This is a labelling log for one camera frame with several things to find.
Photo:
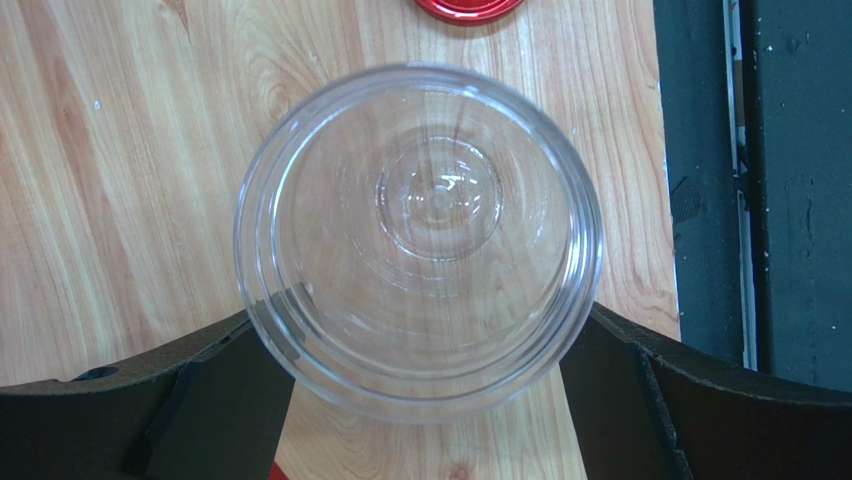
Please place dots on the red jar lid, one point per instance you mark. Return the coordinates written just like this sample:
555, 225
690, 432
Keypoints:
469, 12

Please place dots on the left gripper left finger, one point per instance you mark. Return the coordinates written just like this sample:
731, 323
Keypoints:
210, 405

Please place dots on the clear plastic jar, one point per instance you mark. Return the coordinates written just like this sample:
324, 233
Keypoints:
417, 243

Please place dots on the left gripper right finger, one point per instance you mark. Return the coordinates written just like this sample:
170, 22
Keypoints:
645, 406

